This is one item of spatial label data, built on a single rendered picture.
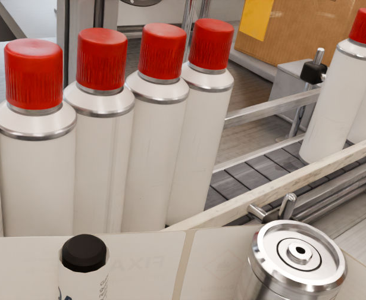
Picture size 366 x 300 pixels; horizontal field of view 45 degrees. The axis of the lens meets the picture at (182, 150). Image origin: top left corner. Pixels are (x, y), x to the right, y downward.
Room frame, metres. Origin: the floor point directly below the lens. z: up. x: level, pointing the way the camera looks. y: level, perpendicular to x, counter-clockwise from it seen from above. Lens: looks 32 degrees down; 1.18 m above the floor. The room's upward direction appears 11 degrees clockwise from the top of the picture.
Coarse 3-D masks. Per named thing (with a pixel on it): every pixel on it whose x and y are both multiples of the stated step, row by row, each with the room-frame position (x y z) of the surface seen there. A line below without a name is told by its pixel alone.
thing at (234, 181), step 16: (256, 160) 0.50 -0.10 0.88; (272, 160) 0.50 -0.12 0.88; (288, 160) 0.51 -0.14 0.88; (224, 176) 0.45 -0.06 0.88; (240, 176) 0.45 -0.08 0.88; (256, 176) 0.46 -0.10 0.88; (272, 176) 0.46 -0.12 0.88; (336, 176) 0.50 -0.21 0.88; (208, 192) 0.41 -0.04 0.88; (224, 192) 0.41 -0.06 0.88; (240, 192) 0.42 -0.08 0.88; (304, 192) 0.45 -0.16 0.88; (208, 208) 0.38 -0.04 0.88; (272, 208) 0.40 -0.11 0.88; (240, 224) 0.36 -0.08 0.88
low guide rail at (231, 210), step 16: (320, 160) 0.47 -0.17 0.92; (336, 160) 0.47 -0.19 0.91; (352, 160) 0.51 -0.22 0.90; (288, 176) 0.42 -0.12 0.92; (304, 176) 0.43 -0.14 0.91; (320, 176) 0.46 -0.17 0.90; (256, 192) 0.38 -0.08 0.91; (272, 192) 0.39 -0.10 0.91; (288, 192) 0.41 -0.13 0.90; (224, 208) 0.34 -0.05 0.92; (240, 208) 0.35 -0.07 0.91; (176, 224) 0.30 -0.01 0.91; (192, 224) 0.31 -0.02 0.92; (208, 224) 0.32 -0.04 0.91; (224, 224) 0.34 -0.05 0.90
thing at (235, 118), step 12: (288, 96) 0.53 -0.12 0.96; (300, 96) 0.54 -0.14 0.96; (312, 96) 0.55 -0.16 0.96; (252, 108) 0.48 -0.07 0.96; (264, 108) 0.48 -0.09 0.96; (276, 108) 0.50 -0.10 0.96; (288, 108) 0.52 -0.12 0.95; (228, 120) 0.44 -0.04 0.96; (240, 120) 0.45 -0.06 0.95; (252, 120) 0.47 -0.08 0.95
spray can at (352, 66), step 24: (360, 24) 0.51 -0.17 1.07; (336, 48) 0.53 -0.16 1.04; (360, 48) 0.51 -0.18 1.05; (336, 72) 0.51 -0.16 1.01; (360, 72) 0.50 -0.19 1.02; (336, 96) 0.50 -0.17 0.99; (360, 96) 0.50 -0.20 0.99; (312, 120) 0.52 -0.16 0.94; (336, 120) 0.50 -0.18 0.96; (312, 144) 0.51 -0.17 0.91; (336, 144) 0.50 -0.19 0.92
